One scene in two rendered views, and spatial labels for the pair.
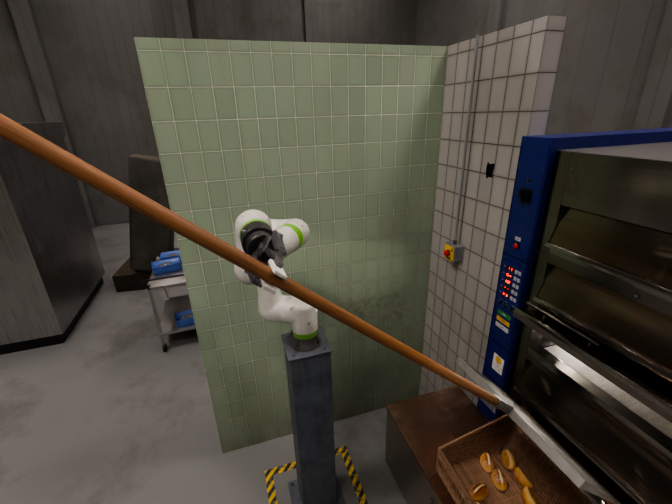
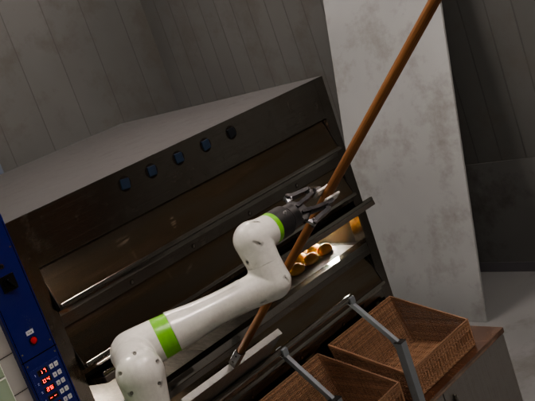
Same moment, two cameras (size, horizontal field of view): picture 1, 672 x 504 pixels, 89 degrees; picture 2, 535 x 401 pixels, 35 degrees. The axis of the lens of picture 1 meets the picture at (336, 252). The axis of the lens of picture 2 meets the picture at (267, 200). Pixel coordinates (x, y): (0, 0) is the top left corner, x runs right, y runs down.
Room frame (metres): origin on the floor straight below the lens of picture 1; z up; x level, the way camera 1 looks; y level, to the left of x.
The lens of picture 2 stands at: (1.87, 2.37, 2.56)
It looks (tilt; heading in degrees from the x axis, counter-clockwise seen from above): 13 degrees down; 246
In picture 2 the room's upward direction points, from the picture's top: 19 degrees counter-clockwise
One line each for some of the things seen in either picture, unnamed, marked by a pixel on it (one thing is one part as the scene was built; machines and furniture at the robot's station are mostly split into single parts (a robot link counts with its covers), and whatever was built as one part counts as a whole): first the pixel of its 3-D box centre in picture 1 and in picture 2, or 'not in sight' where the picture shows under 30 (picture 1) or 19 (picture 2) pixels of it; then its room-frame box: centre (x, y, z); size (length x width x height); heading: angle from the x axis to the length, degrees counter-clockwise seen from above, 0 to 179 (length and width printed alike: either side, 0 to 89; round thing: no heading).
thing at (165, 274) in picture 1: (181, 295); not in sight; (3.35, 1.72, 0.44); 0.94 x 0.55 x 0.88; 14
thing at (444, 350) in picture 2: not in sight; (401, 344); (-0.17, -1.13, 0.72); 0.56 x 0.49 x 0.28; 16
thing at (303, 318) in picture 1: (301, 315); not in sight; (1.44, 0.18, 1.36); 0.16 x 0.13 x 0.19; 78
